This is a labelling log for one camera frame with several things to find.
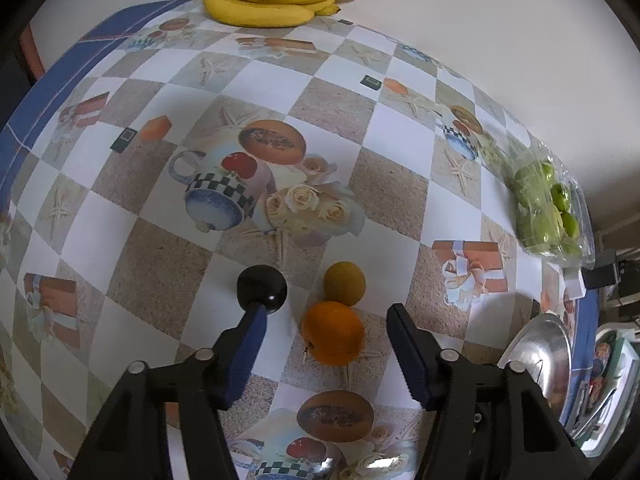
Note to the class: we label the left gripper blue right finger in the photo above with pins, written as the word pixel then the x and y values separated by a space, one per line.
pixel 416 352

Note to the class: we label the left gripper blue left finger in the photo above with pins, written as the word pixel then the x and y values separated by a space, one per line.
pixel 236 351

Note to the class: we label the dark plum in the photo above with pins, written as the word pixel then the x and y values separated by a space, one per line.
pixel 261 286

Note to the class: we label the orange tangerine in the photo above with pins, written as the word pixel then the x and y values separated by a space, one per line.
pixel 333 333

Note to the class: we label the brown longan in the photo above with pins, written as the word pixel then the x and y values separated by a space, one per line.
pixel 344 282

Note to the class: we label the silver metal bowl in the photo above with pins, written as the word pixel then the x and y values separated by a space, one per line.
pixel 543 347

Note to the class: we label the black charger on white base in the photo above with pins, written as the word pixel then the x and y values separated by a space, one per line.
pixel 605 272

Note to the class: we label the checkered picture tablecloth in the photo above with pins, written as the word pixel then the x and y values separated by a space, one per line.
pixel 166 152

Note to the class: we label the clear box of green fruits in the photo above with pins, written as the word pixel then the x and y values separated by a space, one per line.
pixel 552 216

